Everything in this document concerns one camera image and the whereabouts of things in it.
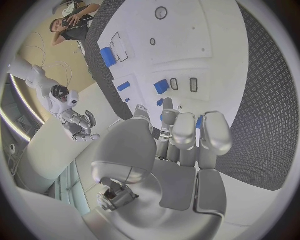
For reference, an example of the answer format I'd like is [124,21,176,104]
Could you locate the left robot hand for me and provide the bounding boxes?
[81,97,234,240]

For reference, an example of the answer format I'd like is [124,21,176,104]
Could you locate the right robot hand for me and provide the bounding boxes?
[58,109,102,143]

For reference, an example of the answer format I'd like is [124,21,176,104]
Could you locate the white task board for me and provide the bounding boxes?
[96,0,250,132]

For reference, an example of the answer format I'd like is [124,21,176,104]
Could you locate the blue short cylinder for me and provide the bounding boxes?
[116,81,132,93]

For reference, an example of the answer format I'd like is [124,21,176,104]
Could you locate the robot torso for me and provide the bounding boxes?
[0,73,47,143]

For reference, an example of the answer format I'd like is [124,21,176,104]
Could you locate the blue long cylinder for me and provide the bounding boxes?
[99,46,118,68]

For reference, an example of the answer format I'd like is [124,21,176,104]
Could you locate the person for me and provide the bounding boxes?
[48,3,102,47]

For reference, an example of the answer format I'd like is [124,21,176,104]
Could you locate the blue block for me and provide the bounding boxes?
[153,78,170,95]

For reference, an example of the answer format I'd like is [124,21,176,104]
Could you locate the white cable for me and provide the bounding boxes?
[24,32,47,69]
[43,60,74,89]

